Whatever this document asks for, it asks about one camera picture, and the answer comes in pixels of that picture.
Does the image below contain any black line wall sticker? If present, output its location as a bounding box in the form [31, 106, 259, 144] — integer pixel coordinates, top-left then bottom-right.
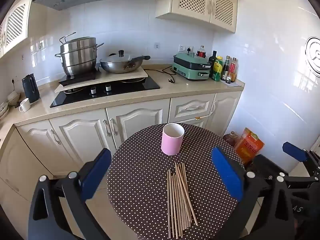
[305, 37, 320, 77]

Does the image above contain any orange rice bag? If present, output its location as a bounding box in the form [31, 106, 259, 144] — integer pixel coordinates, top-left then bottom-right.
[234, 127, 265, 165]

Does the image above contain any beige stone board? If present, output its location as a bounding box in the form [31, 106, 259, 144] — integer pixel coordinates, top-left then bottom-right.
[54, 67, 148, 93]

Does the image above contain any black glass gas stove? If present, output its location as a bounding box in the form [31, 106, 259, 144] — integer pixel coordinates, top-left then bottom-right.
[49, 76, 160, 108]

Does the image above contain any sauce bottle red label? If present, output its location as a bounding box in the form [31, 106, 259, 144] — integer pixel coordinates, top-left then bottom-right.
[229, 57, 237, 82]

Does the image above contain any white mug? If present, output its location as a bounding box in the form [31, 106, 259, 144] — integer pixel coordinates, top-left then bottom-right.
[19, 98, 31, 112]

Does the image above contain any steel wok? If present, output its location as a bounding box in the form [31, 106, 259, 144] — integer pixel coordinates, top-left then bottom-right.
[99, 55, 151, 74]

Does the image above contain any wok lid with black knob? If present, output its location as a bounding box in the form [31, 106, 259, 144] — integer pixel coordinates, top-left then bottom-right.
[107, 50, 137, 63]

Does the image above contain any cream base cabinet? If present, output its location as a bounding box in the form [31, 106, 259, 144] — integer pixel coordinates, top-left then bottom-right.
[0, 91, 243, 205]

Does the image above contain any dark blue kettle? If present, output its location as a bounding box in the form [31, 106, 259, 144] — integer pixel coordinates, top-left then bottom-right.
[22, 73, 40, 104]

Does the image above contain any yellow green bottle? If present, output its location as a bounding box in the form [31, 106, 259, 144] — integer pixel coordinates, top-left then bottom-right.
[212, 56, 223, 82]

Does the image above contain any steel steamer pot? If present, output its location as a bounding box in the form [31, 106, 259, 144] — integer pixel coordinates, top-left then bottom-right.
[55, 32, 104, 76]

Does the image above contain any beige stone countertop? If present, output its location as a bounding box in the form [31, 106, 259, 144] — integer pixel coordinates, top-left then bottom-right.
[0, 64, 244, 150]

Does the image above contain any green electric grill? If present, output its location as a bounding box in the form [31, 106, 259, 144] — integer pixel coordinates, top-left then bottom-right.
[172, 51, 211, 81]

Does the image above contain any cooking oil bottle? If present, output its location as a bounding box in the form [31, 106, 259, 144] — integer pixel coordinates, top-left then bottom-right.
[223, 131, 242, 147]

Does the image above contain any black induction cooker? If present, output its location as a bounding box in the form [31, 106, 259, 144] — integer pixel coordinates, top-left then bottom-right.
[58, 66, 100, 85]

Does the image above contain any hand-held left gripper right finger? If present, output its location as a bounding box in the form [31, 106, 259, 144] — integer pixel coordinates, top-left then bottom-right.
[211, 147, 304, 240]

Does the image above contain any cream cabinet drawer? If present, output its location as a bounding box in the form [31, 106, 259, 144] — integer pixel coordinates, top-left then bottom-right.
[171, 94, 216, 119]
[186, 116, 210, 128]

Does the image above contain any black power cord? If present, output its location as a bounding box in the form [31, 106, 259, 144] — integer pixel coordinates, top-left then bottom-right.
[142, 65, 177, 84]

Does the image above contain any bunch of wooden chopsticks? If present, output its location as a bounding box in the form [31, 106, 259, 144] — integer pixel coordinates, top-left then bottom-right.
[167, 162, 199, 239]

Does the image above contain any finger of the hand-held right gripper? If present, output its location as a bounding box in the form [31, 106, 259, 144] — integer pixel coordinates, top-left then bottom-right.
[252, 154, 316, 183]
[282, 142, 320, 178]

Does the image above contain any dark olive oil bottle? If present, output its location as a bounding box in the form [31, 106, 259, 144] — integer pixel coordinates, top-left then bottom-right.
[209, 51, 217, 78]

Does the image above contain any ceramic bowl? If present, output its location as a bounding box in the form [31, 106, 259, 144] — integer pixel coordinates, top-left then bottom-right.
[7, 91, 21, 106]

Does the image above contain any pink cup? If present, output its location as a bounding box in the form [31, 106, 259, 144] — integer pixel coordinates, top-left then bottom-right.
[161, 123, 185, 156]

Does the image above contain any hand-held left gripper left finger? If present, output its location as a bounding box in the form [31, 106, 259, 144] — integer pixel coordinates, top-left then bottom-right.
[28, 148, 112, 240]

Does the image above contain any cream lattice wall cabinet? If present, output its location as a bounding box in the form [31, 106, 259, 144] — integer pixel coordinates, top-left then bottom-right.
[0, 0, 34, 60]
[155, 0, 247, 33]

